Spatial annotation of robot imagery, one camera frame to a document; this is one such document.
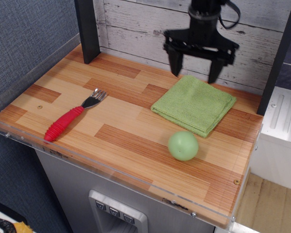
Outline green round fruit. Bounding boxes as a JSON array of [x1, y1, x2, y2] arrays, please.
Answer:
[[168, 131, 199, 161]]

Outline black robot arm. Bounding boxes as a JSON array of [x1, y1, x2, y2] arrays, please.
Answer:
[[163, 0, 241, 83]]

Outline green cloth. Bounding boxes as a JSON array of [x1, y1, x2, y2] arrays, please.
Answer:
[[151, 75, 237, 138]]

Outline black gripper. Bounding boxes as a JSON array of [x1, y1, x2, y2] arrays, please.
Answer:
[[163, 6, 239, 84]]

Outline silver toy dishwasher front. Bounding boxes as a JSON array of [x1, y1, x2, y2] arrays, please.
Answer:
[[36, 150, 215, 233]]

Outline dark right frame post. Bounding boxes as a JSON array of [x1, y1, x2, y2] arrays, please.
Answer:
[[257, 12, 291, 116]]

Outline black white box corner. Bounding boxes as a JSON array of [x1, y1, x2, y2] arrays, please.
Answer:
[[0, 203, 28, 233]]

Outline red handled metal fork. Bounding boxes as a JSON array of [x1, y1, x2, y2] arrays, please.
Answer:
[[44, 88, 107, 142]]

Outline black sleeved cable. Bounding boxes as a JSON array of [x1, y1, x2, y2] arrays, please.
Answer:
[[0, 215, 16, 233]]

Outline white toy sink counter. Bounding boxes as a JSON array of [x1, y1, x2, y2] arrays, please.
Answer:
[[249, 87, 291, 189]]

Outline yellow object at corner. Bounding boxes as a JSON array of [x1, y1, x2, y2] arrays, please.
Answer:
[[13, 222, 34, 233]]

